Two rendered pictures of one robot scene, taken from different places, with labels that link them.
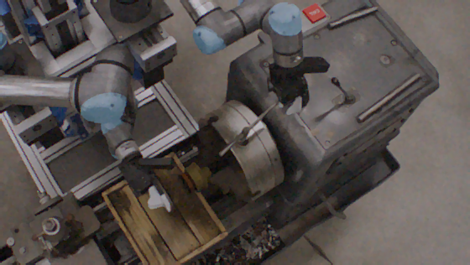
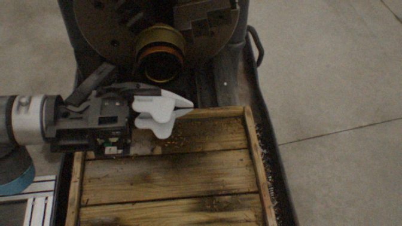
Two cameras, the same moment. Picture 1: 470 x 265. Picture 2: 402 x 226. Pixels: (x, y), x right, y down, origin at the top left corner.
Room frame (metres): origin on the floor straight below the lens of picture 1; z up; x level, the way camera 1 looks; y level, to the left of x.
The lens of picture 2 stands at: (0.14, 0.48, 1.55)
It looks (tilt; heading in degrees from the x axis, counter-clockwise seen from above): 50 degrees down; 308
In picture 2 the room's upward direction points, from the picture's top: straight up
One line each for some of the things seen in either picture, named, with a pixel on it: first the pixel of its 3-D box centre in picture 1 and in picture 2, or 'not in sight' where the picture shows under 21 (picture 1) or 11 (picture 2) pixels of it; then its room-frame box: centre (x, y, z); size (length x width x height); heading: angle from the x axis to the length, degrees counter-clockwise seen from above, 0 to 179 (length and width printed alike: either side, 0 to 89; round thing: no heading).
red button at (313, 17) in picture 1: (314, 13); not in sight; (1.10, -0.19, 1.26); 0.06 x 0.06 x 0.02; 43
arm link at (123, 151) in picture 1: (127, 153); (37, 118); (0.56, 0.33, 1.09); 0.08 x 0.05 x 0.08; 133
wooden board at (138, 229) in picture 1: (164, 215); (169, 176); (0.43, 0.20, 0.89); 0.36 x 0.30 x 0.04; 43
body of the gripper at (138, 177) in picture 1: (138, 174); (93, 121); (0.50, 0.29, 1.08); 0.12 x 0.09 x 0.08; 43
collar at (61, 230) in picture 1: (52, 227); not in sight; (0.27, 0.50, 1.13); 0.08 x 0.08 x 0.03
